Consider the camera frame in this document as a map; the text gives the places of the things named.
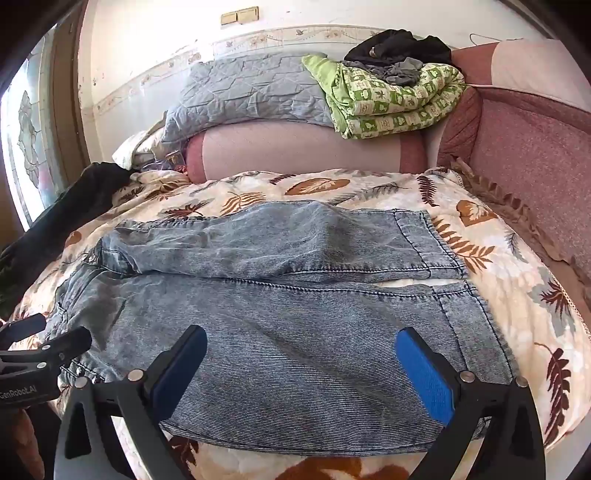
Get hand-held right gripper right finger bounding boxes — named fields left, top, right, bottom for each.
left=396, top=327, right=546, bottom=480

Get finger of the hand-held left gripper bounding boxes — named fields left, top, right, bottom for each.
left=0, top=327, right=93, bottom=377
left=0, top=315, right=48, bottom=346

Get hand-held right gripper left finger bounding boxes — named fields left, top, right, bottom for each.
left=53, top=324, right=208, bottom=480

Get blue denim pants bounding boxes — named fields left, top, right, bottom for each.
left=46, top=199, right=518, bottom=455

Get dark cloth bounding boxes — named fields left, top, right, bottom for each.
left=0, top=162, right=134, bottom=319

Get cream leaf print blanket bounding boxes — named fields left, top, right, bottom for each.
left=0, top=168, right=591, bottom=480

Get stained glass door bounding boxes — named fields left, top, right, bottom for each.
left=0, top=28, right=88, bottom=232

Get white pillow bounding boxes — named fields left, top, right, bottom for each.
left=112, top=129, right=169, bottom=169

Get small colourful packet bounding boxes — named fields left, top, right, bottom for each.
left=164, top=150, right=188, bottom=174

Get pink sofa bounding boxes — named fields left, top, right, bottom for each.
left=425, top=39, right=591, bottom=287

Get pink bolster cushion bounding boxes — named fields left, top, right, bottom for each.
left=186, top=121, right=428, bottom=185

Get green patterned blanket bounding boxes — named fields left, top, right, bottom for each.
left=302, top=54, right=467, bottom=139

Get grey quilted cover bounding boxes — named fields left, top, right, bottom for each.
left=163, top=51, right=340, bottom=148

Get grey garment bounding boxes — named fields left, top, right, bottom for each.
left=365, top=58, right=423, bottom=86

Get black clothing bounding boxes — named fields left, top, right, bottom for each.
left=344, top=29, right=462, bottom=75

